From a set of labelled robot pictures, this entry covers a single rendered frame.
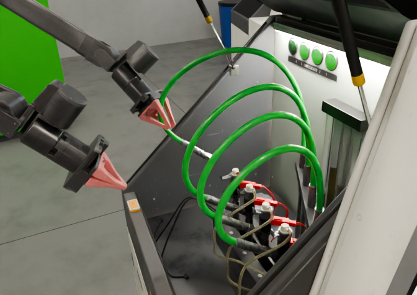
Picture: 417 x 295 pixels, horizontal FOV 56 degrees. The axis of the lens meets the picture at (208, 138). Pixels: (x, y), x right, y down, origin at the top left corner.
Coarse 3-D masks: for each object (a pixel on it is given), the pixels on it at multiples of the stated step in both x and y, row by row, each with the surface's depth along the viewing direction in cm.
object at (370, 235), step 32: (416, 32) 53; (416, 64) 52; (384, 96) 57; (416, 96) 52; (384, 128) 57; (416, 128) 52; (384, 160) 56; (416, 160) 52; (352, 192) 62; (384, 192) 56; (416, 192) 51; (352, 224) 62; (384, 224) 56; (416, 224) 51; (352, 256) 61; (384, 256) 56; (320, 288) 69; (352, 288) 61; (384, 288) 56
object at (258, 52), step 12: (228, 48) 92; (240, 48) 92; (252, 48) 92; (204, 60) 94; (276, 60) 93; (180, 72) 95; (288, 72) 94; (168, 84) 97; (300, 96) 97; (168, 132) 102
